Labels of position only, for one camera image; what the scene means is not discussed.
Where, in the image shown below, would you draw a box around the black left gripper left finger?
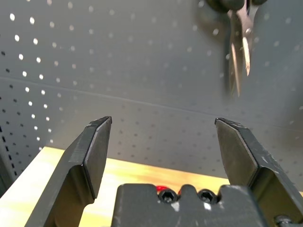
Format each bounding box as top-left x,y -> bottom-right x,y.
25,115 -> 112,227

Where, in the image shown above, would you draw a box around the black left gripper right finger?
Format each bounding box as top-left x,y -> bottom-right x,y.
214,117 -> 303,227

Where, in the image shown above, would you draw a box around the grey metal pegboard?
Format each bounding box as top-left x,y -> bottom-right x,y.
0,0 -> 303,192

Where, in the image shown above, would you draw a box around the black handled scissors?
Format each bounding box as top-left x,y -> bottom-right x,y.
205,0 -> 268,97

